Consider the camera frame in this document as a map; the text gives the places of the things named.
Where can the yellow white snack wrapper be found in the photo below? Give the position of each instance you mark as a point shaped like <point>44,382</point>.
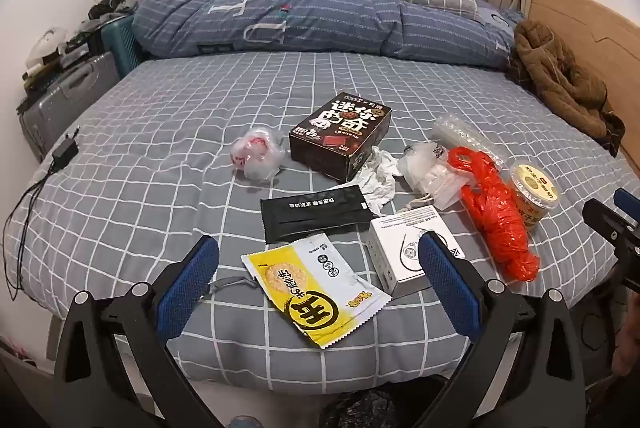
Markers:
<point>310,288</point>

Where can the blue striped quilt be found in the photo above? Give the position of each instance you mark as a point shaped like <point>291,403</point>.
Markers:
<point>300,17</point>

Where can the black packet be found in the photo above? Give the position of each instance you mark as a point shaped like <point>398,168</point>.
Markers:
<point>310,213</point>

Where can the grey suitcase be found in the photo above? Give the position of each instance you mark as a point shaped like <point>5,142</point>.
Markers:
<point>65,97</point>

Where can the white tissue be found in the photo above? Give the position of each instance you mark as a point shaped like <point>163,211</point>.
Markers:
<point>377,180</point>

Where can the brown jacket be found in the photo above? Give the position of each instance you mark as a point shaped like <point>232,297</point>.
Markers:
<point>555,72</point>

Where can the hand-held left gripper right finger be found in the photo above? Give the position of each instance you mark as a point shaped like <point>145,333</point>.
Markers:
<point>450,278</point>

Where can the clear plastic bag red print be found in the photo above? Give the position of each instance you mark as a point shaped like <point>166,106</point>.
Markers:
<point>255,150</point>

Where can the dark clutter pile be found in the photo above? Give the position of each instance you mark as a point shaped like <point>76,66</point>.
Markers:
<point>107,5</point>

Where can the wooden headboard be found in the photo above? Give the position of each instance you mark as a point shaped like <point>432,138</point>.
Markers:
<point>590,12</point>

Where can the yellow lidded paper cup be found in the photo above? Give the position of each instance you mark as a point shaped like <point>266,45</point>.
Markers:
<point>537,193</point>

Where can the person's right forearm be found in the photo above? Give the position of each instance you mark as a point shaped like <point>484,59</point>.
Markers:
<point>629,348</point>

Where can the clear bubble wrap piece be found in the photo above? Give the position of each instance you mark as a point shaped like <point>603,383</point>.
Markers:
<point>460,135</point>

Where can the grey checked bed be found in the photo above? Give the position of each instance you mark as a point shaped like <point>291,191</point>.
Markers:
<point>150,157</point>

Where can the teal suitcase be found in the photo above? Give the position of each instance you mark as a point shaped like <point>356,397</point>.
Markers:
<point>122,42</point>

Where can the white plastic object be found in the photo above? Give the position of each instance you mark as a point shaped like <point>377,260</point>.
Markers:
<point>47,42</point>

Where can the dark brown cookie box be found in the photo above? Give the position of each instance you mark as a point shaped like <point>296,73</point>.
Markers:
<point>340,132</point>

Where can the small white cardboard box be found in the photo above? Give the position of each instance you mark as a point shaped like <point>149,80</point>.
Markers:
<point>395,248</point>

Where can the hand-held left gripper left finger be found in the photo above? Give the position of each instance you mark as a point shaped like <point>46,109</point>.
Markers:
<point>190,278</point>

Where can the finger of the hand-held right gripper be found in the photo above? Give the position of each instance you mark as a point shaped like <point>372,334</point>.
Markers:
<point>627,199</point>
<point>602,214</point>

